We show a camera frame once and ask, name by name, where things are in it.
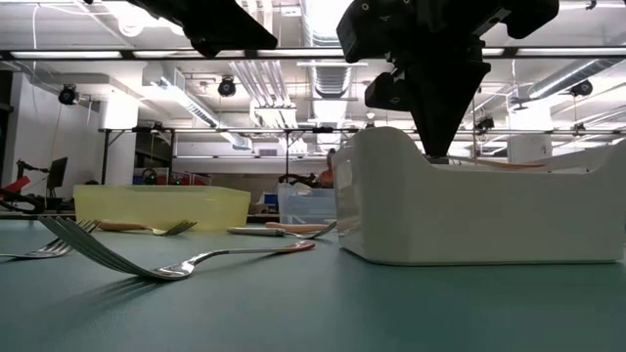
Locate tan handle steel fork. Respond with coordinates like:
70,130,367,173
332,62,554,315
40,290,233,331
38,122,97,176
96,218,199,238
264,220,330,234

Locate clear plastic bin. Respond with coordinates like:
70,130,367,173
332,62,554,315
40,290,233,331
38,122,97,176
276,183,338,226

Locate white handle steel fork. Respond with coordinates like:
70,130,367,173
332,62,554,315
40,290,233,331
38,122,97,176
225,220,339,241
0,218,103,260

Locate green table mat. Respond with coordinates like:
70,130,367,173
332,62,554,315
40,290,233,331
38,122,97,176
0,218,626,352

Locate black ceiling spotlight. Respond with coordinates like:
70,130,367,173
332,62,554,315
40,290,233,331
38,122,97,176
217,75,238,98
472,114,496,134
569,78,595,98
57,83,80,107

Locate white plastic bin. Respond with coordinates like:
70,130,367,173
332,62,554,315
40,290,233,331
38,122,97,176
332,125,626,267

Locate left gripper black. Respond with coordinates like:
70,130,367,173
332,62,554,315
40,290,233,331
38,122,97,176
140,0,279,59

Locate red handle steel fork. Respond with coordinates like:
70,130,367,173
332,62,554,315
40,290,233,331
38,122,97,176
37,214,317,282
426,154,548,172

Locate yellow translucent plastic bin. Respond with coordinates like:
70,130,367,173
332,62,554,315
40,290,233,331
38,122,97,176
72,184,251,232

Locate silver ventilation duct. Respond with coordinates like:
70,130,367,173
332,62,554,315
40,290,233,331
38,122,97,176
310,63,354,99

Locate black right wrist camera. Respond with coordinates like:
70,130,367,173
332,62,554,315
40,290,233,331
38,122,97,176
364,71,413,111

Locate person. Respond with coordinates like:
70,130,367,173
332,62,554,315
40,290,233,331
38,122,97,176
316,148,338,190

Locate black monitor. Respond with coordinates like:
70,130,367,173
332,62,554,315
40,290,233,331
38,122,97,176
46,155,69,197

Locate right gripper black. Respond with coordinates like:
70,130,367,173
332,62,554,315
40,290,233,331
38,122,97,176
335,0,496,158

